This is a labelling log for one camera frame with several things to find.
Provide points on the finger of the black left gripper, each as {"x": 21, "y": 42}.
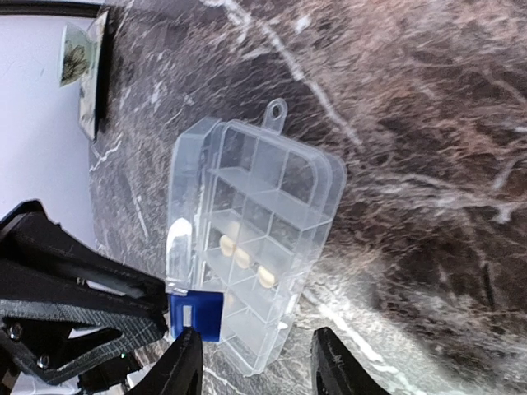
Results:
{"x": 31, "y": 239}
{"x": 56, "y": 342}

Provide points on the square floral ceramic plate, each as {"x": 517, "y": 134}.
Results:
{"x": 95, "y": 38}

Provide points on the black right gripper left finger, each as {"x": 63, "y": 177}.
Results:
{"x": 178, "y": 371}

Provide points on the teal bowl on plate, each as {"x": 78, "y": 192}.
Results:
{"x": 76, "y": 55}

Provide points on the clear plastic pill organizer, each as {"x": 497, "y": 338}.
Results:
{"x": 276, "y": 198}

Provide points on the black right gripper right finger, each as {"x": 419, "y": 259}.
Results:
{"x": 334, "y": 370}

